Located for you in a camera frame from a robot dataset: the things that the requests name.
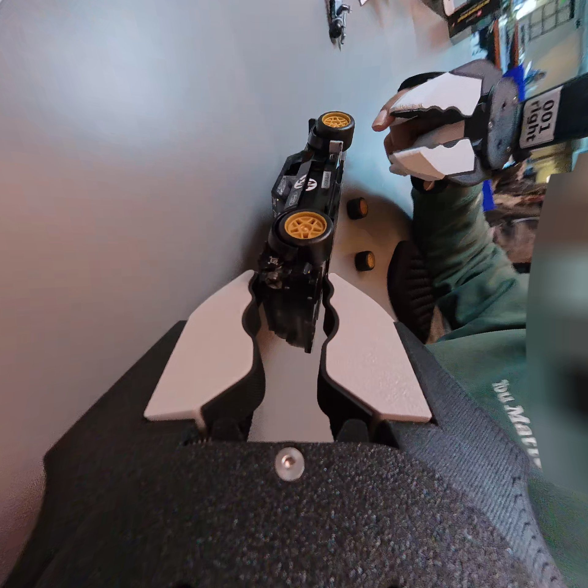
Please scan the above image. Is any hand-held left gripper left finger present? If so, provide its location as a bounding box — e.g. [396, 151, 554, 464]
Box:
[145, 271, 267, 437]

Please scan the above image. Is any black lego car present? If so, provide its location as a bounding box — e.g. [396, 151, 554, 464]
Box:
[253, 111, 357, 354]

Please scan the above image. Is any person's right hand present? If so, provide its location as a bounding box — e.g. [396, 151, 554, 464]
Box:
[372, 103, 405, 134]

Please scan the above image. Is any small black lego piece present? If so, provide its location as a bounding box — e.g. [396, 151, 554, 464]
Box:
[326, 0, 352, 45]

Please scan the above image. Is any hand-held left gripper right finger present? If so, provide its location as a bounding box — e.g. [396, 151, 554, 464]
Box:
[318, 273, 433, 442]

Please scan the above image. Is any black dimpled wrist rest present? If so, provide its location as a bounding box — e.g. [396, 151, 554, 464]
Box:
[386, 241, 438, 342]

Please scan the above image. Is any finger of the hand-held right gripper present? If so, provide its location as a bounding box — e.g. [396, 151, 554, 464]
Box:
[390, 74, 484, 118]
[388, 138, 478, 182]

